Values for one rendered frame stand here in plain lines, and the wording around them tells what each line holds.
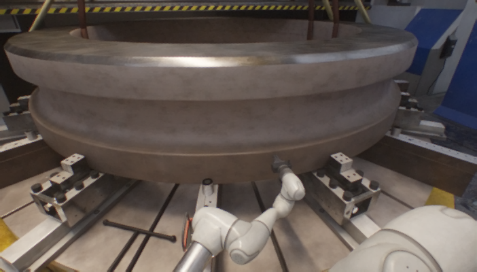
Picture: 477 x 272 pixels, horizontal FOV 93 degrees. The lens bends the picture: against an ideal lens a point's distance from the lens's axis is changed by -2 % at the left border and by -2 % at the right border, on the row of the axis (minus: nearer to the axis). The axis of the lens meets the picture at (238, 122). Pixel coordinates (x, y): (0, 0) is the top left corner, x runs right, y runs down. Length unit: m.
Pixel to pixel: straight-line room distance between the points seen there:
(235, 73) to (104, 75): 0.81
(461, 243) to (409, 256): 0.14
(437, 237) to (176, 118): 1.50
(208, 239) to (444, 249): 0.76
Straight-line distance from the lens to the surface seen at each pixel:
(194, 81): 1.43
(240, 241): 1.00
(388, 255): 0.44
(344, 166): 1.94
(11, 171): 3.19
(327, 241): 2.06
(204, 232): 1.05
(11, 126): 4.11
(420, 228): 0.53
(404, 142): 2.84
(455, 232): 0.56
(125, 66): 1.56
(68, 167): 2.18
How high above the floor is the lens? 1.89
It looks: 27 degrees down
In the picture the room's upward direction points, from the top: straight up
